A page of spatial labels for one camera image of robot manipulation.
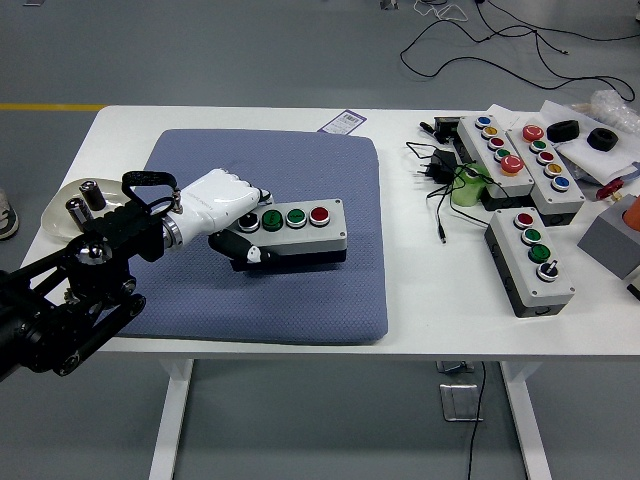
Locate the blue-grey padded mat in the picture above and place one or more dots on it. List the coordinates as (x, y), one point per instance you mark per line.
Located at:
(310, 300)

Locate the five-button box red mushroom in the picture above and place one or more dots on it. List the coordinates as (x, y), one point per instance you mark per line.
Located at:
(480, 145)
(562, 200)

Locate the dark metal cylinder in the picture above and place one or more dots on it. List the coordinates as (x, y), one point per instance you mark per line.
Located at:
(94, 195)
(77, 210)

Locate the metal floor plate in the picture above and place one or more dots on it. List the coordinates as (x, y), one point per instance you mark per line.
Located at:
(457, 402)

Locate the green plastic piece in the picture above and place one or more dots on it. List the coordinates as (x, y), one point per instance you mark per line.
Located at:
(465, 192)

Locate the beige shallow dish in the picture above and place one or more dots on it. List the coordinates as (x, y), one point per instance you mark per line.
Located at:
(55, 215)

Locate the grey white shoe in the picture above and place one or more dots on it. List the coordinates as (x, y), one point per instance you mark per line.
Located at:
(7, 217)

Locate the clear bubble wrap bag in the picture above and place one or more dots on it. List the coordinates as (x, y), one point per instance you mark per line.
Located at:
(612, 107)

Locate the small black box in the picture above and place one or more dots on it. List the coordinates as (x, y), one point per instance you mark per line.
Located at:
(445, 127)

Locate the orange object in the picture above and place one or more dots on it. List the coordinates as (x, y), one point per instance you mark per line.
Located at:
(634, 214)

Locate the purple barcode label card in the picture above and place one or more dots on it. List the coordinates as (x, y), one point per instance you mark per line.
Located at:
(342, 122)

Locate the white paper sheet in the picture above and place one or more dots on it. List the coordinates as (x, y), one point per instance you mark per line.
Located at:
(590, 162)

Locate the grey four-button control box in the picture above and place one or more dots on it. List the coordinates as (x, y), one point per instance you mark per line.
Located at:
(520, 270)
(310, 235)

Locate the white table leg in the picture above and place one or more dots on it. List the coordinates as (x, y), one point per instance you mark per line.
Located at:
(170, 415)
(525, 415)

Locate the black power adapter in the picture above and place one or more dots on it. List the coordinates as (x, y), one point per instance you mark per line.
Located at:
(440, 162)

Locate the grey block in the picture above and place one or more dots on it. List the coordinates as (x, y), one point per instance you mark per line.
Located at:
(607, 245)

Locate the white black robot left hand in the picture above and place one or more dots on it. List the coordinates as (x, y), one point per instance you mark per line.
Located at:
(215, 200)

